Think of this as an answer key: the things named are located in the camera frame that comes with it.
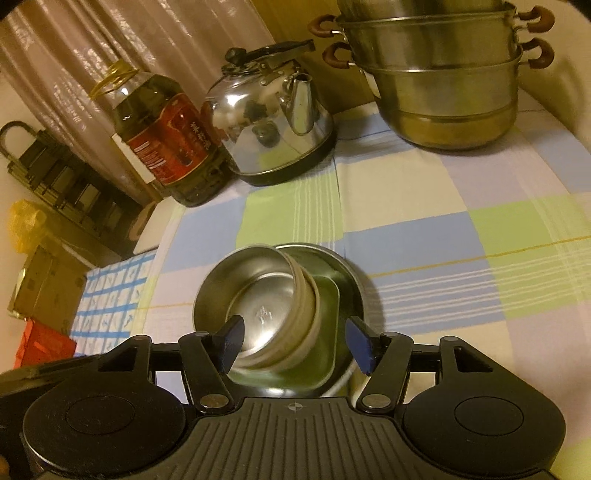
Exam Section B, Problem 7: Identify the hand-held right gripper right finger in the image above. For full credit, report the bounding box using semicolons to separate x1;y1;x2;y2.
344;315;492;414

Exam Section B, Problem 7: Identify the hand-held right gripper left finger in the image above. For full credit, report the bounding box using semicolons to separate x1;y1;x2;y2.
98;315;245;412

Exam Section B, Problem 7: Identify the green square plate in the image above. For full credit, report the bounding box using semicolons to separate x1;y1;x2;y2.
277;272;356;398

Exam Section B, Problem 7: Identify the small stainless steel bowl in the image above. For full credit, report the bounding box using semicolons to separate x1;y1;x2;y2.
192;246;303;367

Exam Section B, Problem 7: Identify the wide steel basin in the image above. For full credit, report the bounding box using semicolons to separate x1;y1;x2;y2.
272;243;366;400

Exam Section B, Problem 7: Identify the red box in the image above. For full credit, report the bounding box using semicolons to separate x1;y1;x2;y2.
13;318;78;367

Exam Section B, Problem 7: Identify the cardboard box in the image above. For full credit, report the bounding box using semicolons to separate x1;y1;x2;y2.
11;244;89;320

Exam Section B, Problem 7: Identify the blue white checked cloth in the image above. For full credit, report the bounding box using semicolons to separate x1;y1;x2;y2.
69;248;158;358

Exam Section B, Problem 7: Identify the white wooden chair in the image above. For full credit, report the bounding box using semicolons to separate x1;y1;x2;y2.
130;198;185;256

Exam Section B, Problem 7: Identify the plaid tablecloth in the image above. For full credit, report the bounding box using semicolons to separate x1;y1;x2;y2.
134;99;591;407

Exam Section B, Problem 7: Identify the yellow plastic bag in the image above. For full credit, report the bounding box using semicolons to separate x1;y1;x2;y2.
9;198;48;254

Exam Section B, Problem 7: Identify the cooking oil bottle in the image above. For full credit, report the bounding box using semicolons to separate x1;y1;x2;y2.
89;59;232;208

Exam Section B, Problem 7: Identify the stainless steel kettle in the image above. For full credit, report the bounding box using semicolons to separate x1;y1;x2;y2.
203;40;338;188

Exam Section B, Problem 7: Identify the stainless steel steamer pot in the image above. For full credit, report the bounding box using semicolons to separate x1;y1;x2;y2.
308;0;556;153

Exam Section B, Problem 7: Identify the beige curtain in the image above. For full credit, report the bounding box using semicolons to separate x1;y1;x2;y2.
0;0;273;204

